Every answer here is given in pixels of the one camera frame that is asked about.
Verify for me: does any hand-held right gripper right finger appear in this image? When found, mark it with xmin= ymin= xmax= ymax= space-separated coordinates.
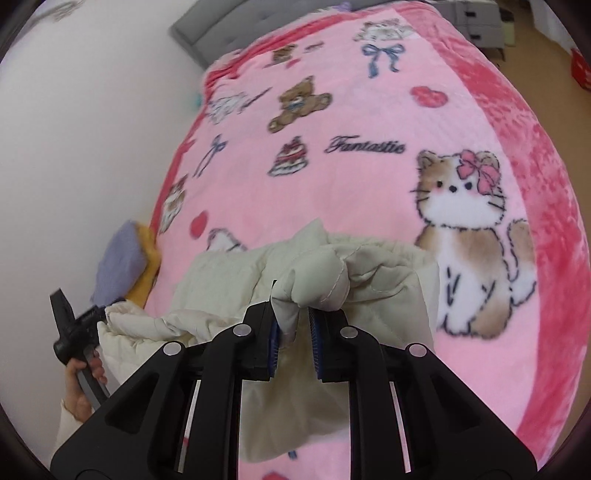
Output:
xmin=307 ymin=307 xmax=539 ymax=480

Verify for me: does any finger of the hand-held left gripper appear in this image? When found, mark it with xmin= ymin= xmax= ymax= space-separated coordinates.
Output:
xmin=74 ymin=301 xmax=126 ymax=334

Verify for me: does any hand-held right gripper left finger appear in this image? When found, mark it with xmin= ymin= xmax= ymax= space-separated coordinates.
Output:
xmin=50 ymin=300 xmax=279 ymax=480

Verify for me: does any white quilted hooded jacket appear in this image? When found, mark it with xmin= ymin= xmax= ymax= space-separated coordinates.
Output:
xmin=97 ymin=218 xmax=439 ymax=464

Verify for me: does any person's left forearm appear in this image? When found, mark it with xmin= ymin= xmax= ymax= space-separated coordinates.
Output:
xmin=52 ymin=399 xmax=88 ymax=462

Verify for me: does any person's left hand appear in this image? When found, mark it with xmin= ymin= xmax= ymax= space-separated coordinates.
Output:
xmin=64 ymin=348 xmax=109 ymax=423

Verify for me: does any purple knitted sweater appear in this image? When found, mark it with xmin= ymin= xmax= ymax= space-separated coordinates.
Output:
xmin=91 ymin=220 xmax=149 ymax=305

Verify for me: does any yellow folded sweater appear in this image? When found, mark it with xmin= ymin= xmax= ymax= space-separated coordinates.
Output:
xmin=126 ymin=223 xmax=163 ymax=309

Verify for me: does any pink printed blanket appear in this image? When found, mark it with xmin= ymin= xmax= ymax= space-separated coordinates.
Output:
xmin=139 ymin=0 xmax=580 ymax=480

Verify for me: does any grey upholstered bed headboard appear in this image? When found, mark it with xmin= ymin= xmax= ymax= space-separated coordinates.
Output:
xmin=170 ymin=0 xmax=259 ymax=71

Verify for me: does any grey nightstand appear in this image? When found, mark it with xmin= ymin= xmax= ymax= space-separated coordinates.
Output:
xmin=436 ymin=0 xmax=505 ymax=48

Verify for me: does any red shopping bag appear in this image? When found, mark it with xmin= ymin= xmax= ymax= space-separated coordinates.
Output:
xmin=570 ymin=48 xmax=591 ymax=90

